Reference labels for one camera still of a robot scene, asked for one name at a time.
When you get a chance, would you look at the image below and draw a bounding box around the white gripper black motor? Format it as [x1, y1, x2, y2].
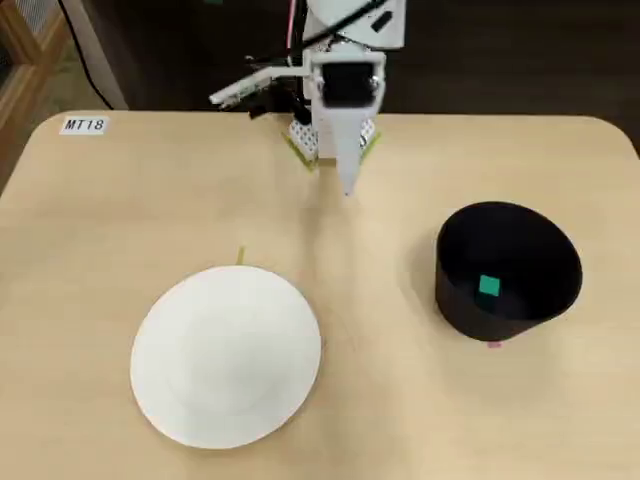
[303, 49, 387, 197]

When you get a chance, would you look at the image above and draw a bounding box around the green cube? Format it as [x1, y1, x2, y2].
[474, 273, 502, 310]

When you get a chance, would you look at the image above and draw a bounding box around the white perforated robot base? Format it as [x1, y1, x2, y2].
[287, 117, 379, 164]

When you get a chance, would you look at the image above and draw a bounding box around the black round bin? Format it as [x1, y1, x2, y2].
[433, 200, 584, 344]

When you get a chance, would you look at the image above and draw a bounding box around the green base tape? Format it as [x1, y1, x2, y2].
[283, 132, 321, 174]
[359, 130, 384, 164]

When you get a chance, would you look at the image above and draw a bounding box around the white round plate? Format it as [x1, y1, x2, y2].
[129, 264, 322, 450]

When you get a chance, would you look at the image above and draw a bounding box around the white MT18 label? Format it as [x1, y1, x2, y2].
[59, 115, 110, 136]

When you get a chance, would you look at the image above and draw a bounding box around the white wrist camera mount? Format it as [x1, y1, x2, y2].
[208, 66, 307, 109]

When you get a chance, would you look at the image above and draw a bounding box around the thick black camera cable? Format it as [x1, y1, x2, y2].
[244, 0, 392, 66]

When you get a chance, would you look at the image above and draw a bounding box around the red black servo wire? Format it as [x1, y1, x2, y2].
[285, 0, 298, 66]

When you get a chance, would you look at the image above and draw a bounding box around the white post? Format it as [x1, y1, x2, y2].
[62, 0, 129, 110]

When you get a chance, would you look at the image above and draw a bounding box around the thin black cable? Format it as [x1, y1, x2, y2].
[57, 0, 114, 109]

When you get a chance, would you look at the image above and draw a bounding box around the wooden shelf frame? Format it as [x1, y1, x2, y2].
[0, 0, 69, 196]

